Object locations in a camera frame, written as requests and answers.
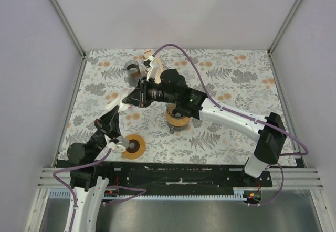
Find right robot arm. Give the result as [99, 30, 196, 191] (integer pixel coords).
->
[122, 69, 287, 187]

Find aluminium frame rail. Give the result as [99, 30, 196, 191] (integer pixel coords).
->
[36, 0, 87, 59]

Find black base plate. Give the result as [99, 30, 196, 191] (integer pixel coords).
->
[108, 161, 272, 195]

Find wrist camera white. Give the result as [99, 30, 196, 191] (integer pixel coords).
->
[142, 55, 158, 80]
[106, 136, 130, 153]

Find glass carafe brown band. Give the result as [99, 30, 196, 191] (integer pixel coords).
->
[123, 60, 144, 87]

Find ribbed glass dripper cone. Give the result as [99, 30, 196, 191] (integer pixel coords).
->
[165, 103, 191, 120]

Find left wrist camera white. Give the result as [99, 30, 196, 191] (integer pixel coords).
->
[106, 136, 130, 153]

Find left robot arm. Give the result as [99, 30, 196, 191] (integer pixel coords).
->
[65, 106, 121, 231]

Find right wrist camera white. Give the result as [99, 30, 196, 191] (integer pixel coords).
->
[142, 55, 158, 80]

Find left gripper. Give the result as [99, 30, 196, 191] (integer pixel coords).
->
[87, 104, 122, 162]

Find white paper coffee filter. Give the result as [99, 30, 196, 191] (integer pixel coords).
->
[104, 89, 134, 113]

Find wooden dripper ring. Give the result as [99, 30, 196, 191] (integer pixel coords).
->
[164, 111, 191, 126]
[121, 134, 146, 160]

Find glass coffee server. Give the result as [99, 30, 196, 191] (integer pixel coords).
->
[167, 123, 188, 134]

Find white cable duct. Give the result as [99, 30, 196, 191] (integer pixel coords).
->
[49, 188, 260, 199]

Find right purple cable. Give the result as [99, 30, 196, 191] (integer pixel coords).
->
[153, 43, 309, 207]

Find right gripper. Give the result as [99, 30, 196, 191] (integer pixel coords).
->
[123, 76, 178, 108]

